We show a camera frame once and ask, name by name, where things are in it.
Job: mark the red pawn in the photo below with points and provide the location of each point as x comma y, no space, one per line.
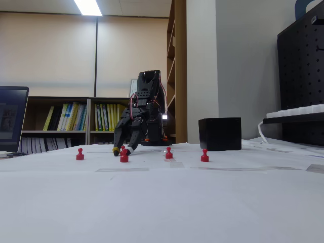
123,147
168,154
204,157
124,159
80,155

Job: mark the blue partition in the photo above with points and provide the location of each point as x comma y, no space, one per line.
300,7

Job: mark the black open box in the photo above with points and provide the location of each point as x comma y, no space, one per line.
220,134

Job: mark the yellow white book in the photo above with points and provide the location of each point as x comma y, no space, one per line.
63,117

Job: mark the white paper table cover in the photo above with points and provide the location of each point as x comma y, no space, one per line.
162,202

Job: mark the thin yellow book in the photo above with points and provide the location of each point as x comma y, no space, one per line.
48,118

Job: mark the ceiling light panel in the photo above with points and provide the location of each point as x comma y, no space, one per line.
88,7

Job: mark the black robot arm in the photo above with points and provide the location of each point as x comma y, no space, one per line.
149,81

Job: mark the black book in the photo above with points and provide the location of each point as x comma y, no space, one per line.
56,119

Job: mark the light blue white book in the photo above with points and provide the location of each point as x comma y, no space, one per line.
81,117

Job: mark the white binder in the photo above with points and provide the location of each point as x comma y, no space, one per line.
31,145
24,146
38,145

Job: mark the black pegboard panel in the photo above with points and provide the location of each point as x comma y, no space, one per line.
298,76

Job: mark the clear tape strip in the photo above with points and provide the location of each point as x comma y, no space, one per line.
243,168
176,164
169,159

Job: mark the white power strip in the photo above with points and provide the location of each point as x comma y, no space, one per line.
298,110

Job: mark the dark laptop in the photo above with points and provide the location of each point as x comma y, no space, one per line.
12,119

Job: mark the tall wooden bookshelf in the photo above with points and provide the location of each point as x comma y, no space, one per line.
181,50

